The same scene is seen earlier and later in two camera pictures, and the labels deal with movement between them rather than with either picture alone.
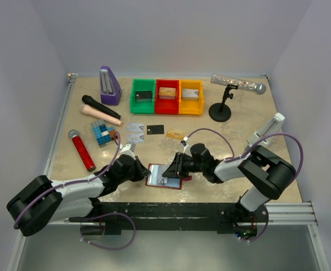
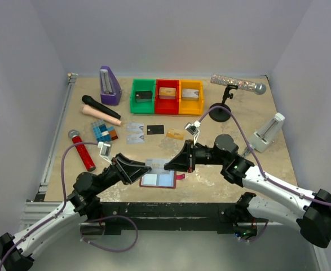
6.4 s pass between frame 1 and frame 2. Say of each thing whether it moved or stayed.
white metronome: stayed
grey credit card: stayed
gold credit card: stayed
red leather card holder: moved
